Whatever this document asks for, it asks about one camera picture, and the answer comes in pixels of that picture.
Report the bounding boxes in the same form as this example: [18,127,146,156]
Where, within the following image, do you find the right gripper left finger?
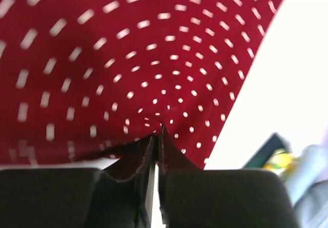
[1,161,154,227]

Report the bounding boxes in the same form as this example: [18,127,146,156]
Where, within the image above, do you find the red polka dot skirt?
[1,0,283,168]

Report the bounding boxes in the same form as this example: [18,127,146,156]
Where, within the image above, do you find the yellow floral folded skirt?
[262,149,299,178]

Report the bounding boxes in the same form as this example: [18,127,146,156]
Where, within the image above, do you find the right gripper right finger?
[158,162,300,228]

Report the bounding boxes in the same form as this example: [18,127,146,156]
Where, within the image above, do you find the light blue folded skirt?
[284,144,327,227]

